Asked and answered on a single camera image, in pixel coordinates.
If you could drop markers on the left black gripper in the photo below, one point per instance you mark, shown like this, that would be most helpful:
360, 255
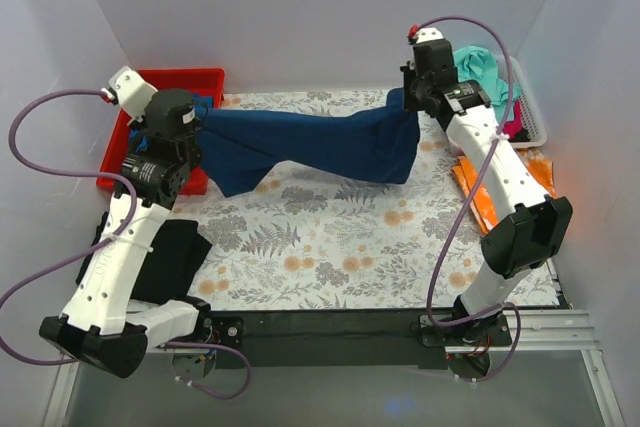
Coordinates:
195, 142

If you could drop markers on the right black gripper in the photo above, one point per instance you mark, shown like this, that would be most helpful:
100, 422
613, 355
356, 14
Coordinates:
410, 92

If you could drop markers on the dark blue t shirt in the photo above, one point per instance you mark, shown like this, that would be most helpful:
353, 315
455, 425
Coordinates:
240, 147

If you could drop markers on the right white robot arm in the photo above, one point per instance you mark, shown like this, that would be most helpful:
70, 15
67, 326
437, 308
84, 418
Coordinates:
531, 222

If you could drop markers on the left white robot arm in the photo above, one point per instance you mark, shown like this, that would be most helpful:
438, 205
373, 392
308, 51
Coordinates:
94, 327

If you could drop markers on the blue shirt in red bin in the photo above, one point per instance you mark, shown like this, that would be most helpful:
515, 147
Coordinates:
140, 139

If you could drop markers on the teal t shirt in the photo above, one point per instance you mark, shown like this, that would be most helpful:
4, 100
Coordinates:
479, 64

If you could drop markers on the red plastic bin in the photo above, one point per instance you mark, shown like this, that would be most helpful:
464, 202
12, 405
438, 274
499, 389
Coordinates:
206, 83

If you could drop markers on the white plastic basket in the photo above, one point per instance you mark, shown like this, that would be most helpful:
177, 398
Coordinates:
531, 117

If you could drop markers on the magenta shirt in basket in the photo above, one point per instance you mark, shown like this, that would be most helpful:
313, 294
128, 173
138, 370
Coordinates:
515, 128

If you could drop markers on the black folded shirt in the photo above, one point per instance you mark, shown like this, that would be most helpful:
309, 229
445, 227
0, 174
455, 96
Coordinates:
179, 251

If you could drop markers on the floral table mat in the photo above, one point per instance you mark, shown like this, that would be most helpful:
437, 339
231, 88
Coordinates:
304, 239

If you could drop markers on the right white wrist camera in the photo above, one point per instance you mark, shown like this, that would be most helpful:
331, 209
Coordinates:
421, 36

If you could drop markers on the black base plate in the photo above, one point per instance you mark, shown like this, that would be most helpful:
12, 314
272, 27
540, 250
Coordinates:
345, 338

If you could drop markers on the aluminium mounting rail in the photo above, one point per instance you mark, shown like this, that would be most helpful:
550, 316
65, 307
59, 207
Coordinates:
552, 374

